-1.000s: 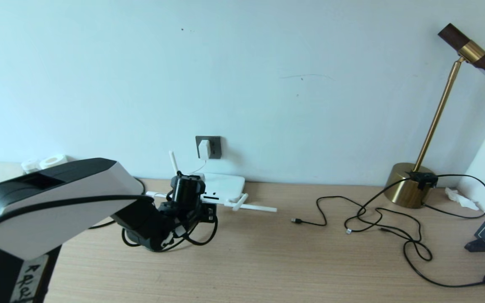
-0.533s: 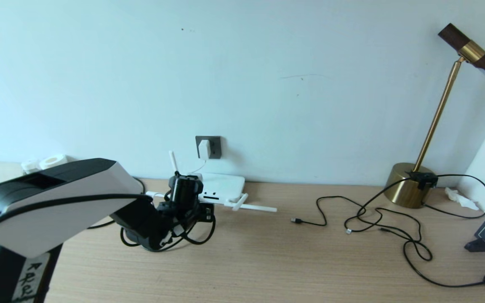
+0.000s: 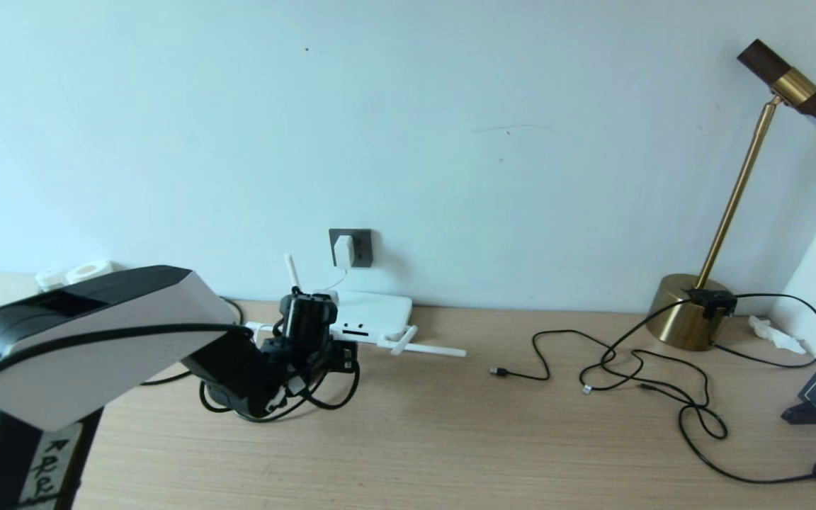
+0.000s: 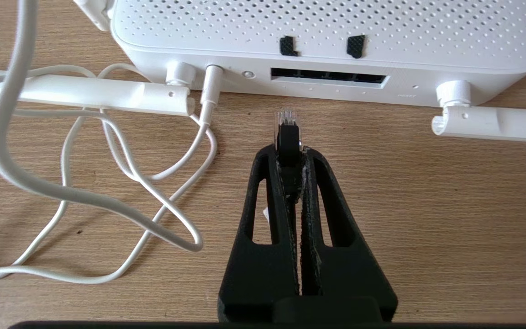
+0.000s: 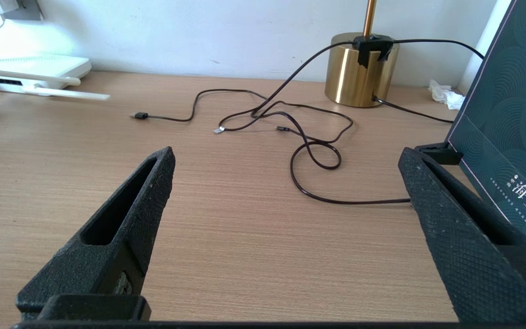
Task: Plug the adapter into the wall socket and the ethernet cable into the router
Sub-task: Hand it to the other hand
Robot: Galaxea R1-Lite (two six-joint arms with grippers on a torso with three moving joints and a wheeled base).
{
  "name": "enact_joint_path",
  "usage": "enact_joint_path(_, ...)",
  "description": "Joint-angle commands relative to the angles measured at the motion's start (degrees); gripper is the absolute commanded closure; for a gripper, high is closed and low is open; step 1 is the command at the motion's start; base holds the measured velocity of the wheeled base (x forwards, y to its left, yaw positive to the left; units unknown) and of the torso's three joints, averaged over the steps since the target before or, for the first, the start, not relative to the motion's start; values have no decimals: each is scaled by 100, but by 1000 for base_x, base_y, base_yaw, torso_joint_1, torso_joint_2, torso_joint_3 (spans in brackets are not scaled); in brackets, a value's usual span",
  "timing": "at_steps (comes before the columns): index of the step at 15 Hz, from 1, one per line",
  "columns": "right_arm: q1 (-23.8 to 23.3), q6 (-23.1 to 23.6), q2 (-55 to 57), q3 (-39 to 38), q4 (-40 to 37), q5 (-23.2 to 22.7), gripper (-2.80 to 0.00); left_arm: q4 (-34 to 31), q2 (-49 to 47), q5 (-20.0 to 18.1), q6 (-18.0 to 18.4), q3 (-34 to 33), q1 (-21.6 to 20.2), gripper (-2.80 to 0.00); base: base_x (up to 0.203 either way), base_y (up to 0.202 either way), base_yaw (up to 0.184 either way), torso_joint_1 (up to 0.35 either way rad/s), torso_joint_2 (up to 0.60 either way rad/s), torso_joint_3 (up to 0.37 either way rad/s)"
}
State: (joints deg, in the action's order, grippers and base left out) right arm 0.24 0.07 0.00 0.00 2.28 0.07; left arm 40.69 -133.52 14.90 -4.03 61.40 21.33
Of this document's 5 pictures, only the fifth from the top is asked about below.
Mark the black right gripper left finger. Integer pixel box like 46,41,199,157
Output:
16,146,176,320

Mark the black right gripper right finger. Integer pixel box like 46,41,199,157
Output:
399,147,526,323

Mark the white router with antennas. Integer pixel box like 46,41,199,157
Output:
0,54,110,101

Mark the crumpled white tissue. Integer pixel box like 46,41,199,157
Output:
429,80,466,110

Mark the brass desk lamp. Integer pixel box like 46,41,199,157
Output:
325,0,400,108

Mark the black multi-head USB cable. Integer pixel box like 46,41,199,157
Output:
130,88,354,170

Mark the grey wall socket plate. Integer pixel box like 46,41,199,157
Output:
3,0,43,21

